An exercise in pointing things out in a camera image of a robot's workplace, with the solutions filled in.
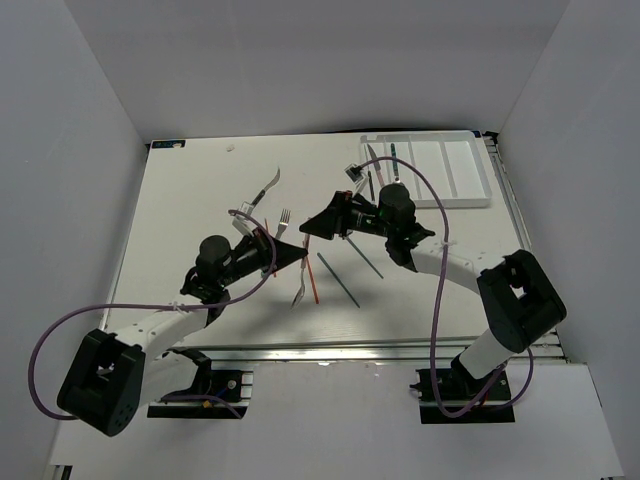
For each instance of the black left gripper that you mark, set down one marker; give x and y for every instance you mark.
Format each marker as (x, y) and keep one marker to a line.
(262, 244)

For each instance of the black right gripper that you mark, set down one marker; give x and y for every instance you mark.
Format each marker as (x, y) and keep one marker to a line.
(329, 222)

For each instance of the orange chopstick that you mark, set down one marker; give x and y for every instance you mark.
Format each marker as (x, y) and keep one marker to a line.
(266, 225)
(310, 272)

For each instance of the fork with teal handle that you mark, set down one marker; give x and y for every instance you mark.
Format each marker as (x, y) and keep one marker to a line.
(283, 223)

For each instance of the teal chopstick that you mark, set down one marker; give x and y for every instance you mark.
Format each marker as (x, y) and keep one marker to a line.
(364, 257)
(338, 279)

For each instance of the spoon with pink handle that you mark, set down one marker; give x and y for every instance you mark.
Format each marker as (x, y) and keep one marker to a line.
(302, 286)

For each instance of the curved blade dark-handled knife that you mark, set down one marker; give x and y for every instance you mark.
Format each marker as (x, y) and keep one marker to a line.
(266, 188)

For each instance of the knife with black handle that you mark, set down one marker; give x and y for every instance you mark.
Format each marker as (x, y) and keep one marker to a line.
(370, 178)

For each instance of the knife with pink handle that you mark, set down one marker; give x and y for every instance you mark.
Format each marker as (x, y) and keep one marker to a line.
(376, 162)

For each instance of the spoon with teal handle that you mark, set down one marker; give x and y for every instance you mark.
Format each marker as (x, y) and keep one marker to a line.
(395, 162)

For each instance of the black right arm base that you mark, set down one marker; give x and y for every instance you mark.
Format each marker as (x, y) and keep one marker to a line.
(456, 392)

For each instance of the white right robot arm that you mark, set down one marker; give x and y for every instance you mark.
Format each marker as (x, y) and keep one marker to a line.
(520, 303)

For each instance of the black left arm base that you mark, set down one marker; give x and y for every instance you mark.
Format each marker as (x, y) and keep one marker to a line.
(184, 383)

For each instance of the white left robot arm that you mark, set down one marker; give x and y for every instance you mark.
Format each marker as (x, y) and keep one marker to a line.
(115, 373)

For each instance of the white compartment utensil tray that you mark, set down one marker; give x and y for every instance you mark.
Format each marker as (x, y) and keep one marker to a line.
(450, 161)

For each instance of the small label sticker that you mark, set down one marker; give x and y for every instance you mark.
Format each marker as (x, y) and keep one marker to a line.
(168, 144)

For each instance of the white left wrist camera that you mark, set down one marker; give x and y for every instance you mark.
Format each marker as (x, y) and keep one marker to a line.
(242, 219)

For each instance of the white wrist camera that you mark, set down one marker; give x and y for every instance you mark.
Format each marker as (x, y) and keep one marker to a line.
(242, 219)
(354, 173)

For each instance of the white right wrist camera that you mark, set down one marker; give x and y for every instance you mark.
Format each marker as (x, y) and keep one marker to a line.
(354, 173)

